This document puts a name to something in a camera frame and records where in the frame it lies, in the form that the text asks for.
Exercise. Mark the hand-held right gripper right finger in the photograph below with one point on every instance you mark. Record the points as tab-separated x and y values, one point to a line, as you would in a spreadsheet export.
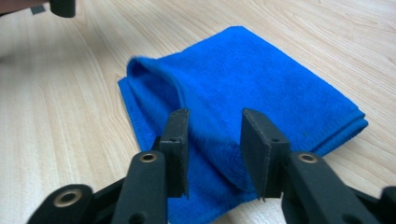
261	155

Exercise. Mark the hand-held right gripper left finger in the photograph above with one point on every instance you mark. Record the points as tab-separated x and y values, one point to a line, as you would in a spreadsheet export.
177	155

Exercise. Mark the blue cloth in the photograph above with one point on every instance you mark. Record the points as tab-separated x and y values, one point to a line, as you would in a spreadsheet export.
249	77

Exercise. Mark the grey tape strip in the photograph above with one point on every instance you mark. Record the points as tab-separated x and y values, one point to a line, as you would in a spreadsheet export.
38	9

